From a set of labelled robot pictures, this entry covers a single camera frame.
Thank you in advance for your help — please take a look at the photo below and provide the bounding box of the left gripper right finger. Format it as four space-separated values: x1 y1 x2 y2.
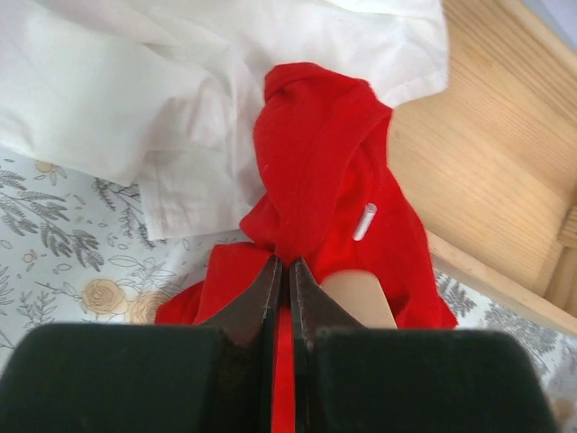
288 261 557 432

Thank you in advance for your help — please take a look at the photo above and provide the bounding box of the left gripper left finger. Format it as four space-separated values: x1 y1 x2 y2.
1 257 282 432

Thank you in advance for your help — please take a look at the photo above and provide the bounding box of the light wooden hanger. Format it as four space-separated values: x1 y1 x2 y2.
321 270 398 329

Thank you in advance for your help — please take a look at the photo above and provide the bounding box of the red t shirt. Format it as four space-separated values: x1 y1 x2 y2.
155 63 456 432

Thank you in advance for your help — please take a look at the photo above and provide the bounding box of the white t shirt on hanger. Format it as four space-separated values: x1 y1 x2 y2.
1 1 449 240

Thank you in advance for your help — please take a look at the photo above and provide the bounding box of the floral table cloth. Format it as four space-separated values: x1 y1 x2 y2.
0 151 577 433

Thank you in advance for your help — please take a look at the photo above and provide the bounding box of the wooden clothes rack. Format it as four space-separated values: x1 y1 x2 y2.
389 1 576 335

